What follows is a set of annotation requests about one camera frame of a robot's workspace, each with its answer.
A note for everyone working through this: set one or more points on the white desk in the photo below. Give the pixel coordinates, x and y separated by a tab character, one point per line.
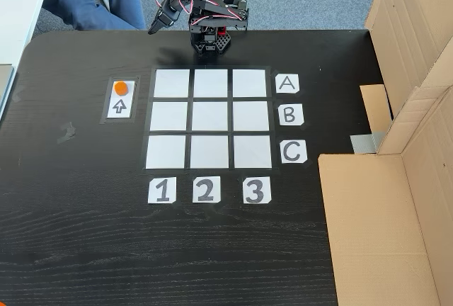
17	8

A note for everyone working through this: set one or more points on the paper label letter C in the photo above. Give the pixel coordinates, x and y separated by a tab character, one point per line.
293	151

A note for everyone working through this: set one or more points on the paper label letter B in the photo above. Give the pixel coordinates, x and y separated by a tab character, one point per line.
290	114

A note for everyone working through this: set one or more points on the paper label number 2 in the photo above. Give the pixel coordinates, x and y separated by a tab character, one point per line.
206	190

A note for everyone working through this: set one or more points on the paper label letter A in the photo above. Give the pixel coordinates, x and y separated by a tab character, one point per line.
287	83

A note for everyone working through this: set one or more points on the paper label number 3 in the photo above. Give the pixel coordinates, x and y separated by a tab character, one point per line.
256	190

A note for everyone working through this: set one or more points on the brown cardboard box wall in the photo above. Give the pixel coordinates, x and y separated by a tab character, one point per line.
371	231
407	19

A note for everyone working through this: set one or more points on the clear tape scrap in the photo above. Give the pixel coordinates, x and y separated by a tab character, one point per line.
67	132

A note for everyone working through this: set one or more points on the grey tape strip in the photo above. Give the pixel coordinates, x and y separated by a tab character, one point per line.
366	142

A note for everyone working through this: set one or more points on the white nine-square grid sheet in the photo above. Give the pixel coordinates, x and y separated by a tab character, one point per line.
209	118

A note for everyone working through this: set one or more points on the red and black clamp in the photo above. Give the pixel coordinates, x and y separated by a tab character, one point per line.
221	31

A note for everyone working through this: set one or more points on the paper label number 1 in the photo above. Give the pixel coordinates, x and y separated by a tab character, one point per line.
162	190

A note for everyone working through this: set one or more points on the round orange token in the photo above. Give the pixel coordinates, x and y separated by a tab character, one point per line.
121	88

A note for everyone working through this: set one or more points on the white arrow paper sheet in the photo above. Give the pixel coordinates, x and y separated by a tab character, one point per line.
119	107

